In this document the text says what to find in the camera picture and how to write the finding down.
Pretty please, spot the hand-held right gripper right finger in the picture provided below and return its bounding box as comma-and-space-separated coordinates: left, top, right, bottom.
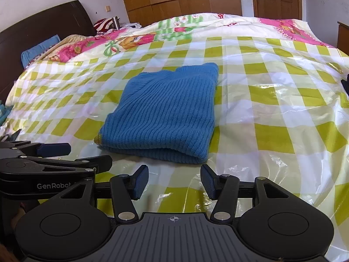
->
200, 164, 290, 222

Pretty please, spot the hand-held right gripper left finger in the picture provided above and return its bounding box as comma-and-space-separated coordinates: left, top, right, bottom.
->
58, 164, 149, 222

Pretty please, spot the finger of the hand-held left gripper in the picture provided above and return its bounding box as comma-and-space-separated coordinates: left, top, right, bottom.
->
0, 140, 72, 160
16, 154, 113, 174

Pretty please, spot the blue striped knit sweater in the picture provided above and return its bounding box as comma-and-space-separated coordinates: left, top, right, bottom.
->
94, 62, 220, 165

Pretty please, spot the teal cloth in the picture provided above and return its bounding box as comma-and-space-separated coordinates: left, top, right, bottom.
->
0, 102, 13, 128

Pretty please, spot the blue pillow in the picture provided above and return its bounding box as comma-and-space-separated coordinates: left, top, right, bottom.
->
21, 34, 61, 69

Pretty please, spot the green checked quilt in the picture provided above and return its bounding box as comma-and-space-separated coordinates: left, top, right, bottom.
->
5, 12, 349, 260

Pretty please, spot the cream patterned pillow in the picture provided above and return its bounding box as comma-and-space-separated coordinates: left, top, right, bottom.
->
30, 34, 93, 63

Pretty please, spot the dark wooden headboard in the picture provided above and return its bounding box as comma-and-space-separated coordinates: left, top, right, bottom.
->
0, 0, 98, 101

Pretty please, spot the red striped cloth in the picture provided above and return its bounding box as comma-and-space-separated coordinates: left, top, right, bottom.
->
93, 18, 118, 35

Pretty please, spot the white cloth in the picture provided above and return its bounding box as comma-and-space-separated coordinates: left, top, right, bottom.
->
120, 22, 143, 30

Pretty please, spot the wooden nightstand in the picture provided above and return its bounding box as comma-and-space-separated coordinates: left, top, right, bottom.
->
337, 20, 349, 50

